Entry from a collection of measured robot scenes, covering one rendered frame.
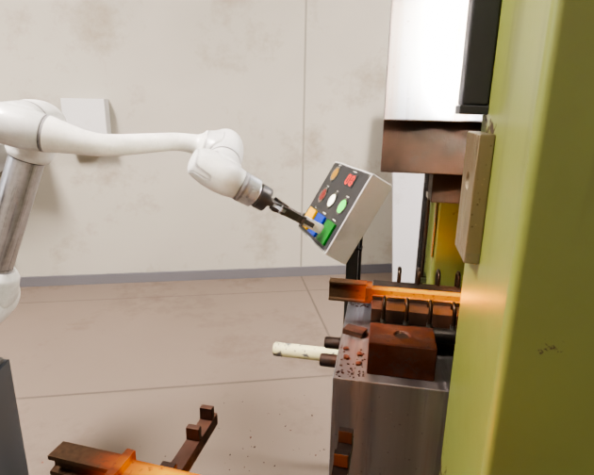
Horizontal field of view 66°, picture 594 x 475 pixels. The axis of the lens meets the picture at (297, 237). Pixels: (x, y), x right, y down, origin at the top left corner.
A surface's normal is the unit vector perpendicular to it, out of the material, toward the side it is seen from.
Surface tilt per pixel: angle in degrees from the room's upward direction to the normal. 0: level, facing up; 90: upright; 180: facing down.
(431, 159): 90
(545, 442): 90
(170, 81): 90
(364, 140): 90
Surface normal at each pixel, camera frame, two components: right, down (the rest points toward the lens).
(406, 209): 0.15, 0.07
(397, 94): -0.18, 0.26
